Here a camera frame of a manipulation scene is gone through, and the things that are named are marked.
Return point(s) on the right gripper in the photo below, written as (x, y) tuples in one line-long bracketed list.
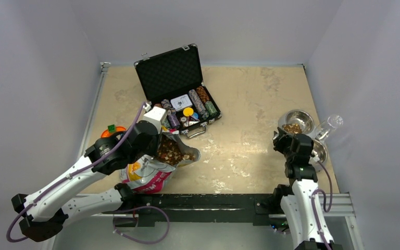
[(279, 139)]

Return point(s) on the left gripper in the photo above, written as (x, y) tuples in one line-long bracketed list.
[(159, 127)]

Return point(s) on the pet food bag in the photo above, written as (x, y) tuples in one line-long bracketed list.
[(150, 174)]

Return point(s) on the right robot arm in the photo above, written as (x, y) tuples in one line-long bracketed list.
[(302, 201)]

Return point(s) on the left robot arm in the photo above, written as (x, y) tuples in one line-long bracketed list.
[(44, 213)]

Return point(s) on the grey double pet bowl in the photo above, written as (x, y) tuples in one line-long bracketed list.
[(299, 121)]

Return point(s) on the white playing card box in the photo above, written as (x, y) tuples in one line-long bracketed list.
[(181, 102)]

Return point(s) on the yellow dealer chip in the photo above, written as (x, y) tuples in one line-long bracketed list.
[(188, 111)]

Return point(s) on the clear water bottle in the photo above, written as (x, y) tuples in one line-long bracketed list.
[(328, 127)]

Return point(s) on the black poker chip case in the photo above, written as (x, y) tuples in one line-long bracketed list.
[(172, 74)]

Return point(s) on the orange green toy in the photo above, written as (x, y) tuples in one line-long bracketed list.
[(111, 129)]

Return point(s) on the aluminium frame rail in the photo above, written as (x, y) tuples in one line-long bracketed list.
[(88, 138)]

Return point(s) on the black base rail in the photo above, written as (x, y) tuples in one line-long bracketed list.
[(256, 209)]

